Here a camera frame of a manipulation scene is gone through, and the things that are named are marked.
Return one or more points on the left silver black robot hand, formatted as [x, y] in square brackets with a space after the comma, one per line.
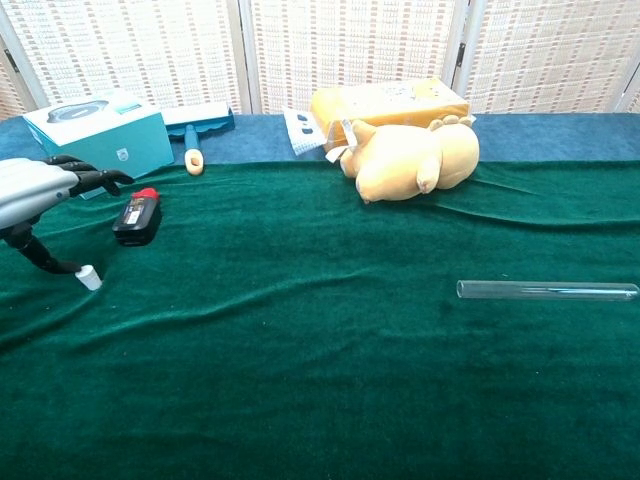
[30, 190]

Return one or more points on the green velvet cloth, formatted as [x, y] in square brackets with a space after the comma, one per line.
[300, 350]

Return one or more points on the yellow plush toy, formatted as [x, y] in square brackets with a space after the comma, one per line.
[400, 160]

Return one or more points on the clear panda print packet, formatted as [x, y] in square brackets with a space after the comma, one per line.
[302, 132]

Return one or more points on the teal lint roller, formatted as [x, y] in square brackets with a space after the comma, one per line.
[200, 122]

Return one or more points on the teal white product box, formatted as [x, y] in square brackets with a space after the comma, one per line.
[125, 135]

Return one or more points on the blue table cover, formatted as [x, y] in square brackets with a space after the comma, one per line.
[550, 137]

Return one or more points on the yellow cat tissue pack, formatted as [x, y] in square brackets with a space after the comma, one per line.
[380, 107]

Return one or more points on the woven folding screen panel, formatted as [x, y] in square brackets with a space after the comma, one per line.
[350, 45]
[632, 95]
[140, 50]
[7, 95]
[550, 50]

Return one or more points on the clear glass test tube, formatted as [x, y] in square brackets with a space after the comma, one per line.
[500, 290]

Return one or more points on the small white cylinder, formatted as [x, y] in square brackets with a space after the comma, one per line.
[91, 278]

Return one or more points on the black bottle red cap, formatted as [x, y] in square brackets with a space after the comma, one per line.
[137, 220]

